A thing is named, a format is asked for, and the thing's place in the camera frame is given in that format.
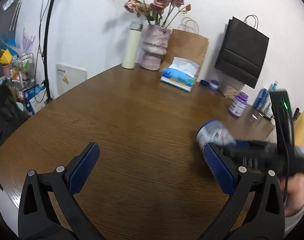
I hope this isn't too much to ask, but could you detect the blue dog supplement bottle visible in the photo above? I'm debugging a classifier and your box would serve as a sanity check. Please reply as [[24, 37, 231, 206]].
[[196, 120, 236, 150]]

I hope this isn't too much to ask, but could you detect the person's right hand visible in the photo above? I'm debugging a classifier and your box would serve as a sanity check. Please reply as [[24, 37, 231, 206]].
[[279, 173, 304, 217]]

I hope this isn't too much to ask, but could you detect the purple white supplement bottle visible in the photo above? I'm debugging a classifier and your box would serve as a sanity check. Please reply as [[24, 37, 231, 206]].
[[228, 92, 248, 118]]

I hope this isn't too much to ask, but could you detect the yellow thermos jug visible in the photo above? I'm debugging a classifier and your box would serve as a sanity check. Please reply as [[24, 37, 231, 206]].
[[294, 111, 304, 147]]

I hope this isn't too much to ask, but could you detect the blue jar lid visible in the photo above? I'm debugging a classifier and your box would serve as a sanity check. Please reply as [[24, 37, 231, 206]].
[[200, 80, 220, 91]]

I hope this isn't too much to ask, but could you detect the blue tissue pack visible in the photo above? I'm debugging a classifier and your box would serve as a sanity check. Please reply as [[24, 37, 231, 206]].
[[160, 57, 200, 92]]

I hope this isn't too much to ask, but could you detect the black paper bag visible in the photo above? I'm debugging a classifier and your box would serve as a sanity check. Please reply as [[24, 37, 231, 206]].
[[215, 17, 269, 88]]

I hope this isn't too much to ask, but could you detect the brown paper bag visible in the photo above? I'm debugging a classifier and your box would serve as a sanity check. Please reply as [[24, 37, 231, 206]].
[[160, 17, 209, 77]]

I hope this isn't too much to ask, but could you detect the black tripod stand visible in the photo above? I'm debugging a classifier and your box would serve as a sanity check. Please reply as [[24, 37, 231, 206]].
[[42, 0, 55, 105]]

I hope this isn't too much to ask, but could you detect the white box on floor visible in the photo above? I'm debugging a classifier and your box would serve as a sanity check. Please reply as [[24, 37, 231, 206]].
[[56, 64, 87, 95]]

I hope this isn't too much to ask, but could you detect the pink textured vase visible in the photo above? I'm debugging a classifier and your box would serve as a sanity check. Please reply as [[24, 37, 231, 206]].
[[140, 25, 172, 71]]

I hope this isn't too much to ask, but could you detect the cream thermos bottle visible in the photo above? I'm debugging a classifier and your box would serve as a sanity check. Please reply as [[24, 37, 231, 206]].
[[122, 21, 143, 69]]

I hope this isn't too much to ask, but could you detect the wire storage rack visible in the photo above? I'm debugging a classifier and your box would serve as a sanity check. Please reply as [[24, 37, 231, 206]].
[[7, 53, 35, 101]]

